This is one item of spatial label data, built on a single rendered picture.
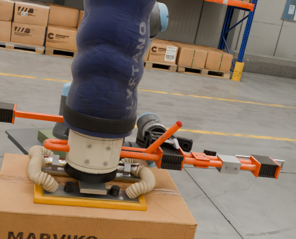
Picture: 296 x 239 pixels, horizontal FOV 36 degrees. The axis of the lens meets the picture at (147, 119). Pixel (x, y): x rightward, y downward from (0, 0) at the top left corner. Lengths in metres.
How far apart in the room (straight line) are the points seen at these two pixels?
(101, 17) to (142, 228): 0.62
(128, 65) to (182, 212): 0.49
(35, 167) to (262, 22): 10.37
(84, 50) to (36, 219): 0.49
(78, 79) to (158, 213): 0.47
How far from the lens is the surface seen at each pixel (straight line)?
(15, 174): 1.51
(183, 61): 9.36
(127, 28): 1.25
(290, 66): 12.01
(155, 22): 1.87
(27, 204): 1.35
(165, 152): 1.48
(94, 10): 1.27
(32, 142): 2.33
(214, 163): 1.53
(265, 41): 11.62
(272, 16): 11.61
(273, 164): 1.62
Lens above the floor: 1.61
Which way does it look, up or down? 17 degrees down
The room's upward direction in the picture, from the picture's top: 11 degrees clockwise
